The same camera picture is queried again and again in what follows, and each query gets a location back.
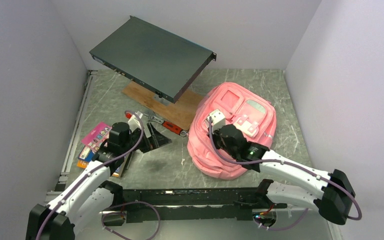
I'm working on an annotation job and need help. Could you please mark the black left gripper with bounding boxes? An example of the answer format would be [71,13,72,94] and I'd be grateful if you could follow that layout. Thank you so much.
[121,122,171,154]

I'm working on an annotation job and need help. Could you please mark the pink student backpack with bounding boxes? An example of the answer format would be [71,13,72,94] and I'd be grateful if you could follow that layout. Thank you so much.
[187,82,277,180]

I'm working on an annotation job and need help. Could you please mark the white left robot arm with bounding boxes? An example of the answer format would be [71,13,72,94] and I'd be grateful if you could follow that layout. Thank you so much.
[26,119,161,240]

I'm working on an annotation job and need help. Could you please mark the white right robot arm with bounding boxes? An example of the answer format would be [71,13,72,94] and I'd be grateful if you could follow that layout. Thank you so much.
[208,124,362,225]

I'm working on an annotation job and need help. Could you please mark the brown wooden board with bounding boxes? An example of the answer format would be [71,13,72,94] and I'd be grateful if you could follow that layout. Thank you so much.
[122,81,204,130]

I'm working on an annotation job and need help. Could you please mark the pink sticker book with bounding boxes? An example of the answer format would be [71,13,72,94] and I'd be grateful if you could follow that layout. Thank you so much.
[81,122,112,153]

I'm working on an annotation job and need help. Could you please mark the dark metal rack unit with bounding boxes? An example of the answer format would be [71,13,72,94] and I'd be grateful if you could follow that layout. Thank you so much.
[89,16,217,103]

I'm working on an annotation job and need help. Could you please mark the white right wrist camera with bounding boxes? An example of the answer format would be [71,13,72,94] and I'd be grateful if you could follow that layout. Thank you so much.
[208,109,226,132]

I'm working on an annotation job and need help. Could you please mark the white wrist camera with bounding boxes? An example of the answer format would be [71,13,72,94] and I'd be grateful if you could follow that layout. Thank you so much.
[125,111,144,132]
[208,109,226,132]

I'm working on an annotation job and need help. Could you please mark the orange handled adjustable wrench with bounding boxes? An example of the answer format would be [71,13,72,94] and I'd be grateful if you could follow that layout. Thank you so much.
[125,110,188,137]

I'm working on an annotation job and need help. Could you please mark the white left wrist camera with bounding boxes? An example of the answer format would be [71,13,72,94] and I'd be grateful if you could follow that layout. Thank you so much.
[125,111,144,132]

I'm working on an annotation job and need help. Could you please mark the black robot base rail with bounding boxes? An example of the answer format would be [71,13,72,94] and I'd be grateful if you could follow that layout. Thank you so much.
[109,187,287,223]

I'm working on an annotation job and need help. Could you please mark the aluminium frame rail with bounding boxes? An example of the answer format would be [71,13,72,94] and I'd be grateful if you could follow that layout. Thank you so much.
[44,70,98,205]

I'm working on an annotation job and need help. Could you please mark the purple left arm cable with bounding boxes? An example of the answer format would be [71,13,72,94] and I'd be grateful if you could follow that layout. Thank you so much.
[34,110,161,240]

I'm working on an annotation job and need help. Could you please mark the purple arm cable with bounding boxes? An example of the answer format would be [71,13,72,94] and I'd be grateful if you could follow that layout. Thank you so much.
[207,116,362,232]
[34,110,161,240]

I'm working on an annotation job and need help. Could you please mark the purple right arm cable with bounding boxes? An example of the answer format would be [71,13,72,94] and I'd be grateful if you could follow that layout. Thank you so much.
[207,116,362,232]

